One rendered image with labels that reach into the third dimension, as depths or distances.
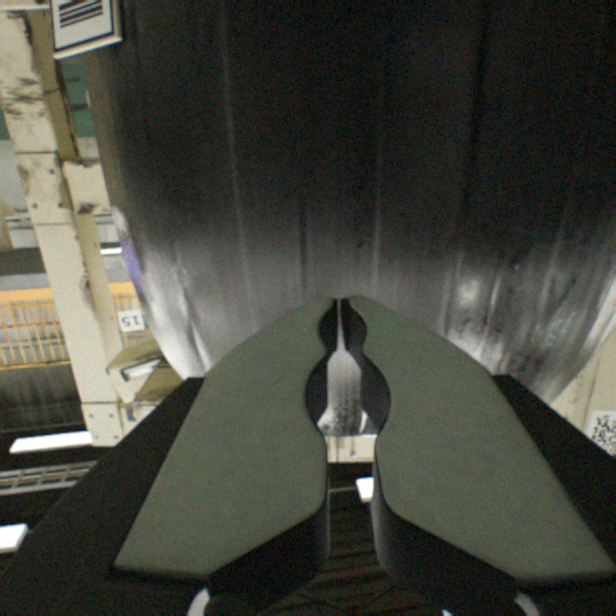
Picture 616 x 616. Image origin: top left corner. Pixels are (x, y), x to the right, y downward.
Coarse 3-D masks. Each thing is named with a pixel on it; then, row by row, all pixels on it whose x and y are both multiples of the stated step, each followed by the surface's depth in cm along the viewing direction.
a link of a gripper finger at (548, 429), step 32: (512, 384) 8; (544, 416) 8; (544, 448) 7; (576, 448) 7; (576, 480) 7; (608, 480) 7; (608, 512) 6; (608, 544) 6; (544, 608) 5; (576, 608) 5; (608, 608) 5
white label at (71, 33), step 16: (48, 0) 20; (64, 0) 19; (80, 0) 19; (96, 0) 19; (112, 0) 18; (64, 16) 19; (80, 16) 19; (96, 16) 19; (112, 16) 18; (64, 32) 20; (80, 32) 19; (96, 32) 19; (112, 32) 18; (64, 48) 20; (80, 48) 19
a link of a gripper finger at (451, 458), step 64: (384, 320) 11; (384, 384) 9; (448, 384) 8; (384, 448) 7; (448, 448) 7; (512, 448) 7; (384, 512) 6; (448, 512) 6; (512, 512) 6; (576, 512) 6; (448, 576) 6; (512, 576) 5; (576, 576) 5
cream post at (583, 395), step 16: (608, 352) 46; (592, 368) 46; (608, 368) 46; (576, 384) 47; (592, 384) 47; (608, 384) 47; (560, 400) 50; (576, 400) 48; (592, 400) 48; (608, 400) 48; (576, 416) 49
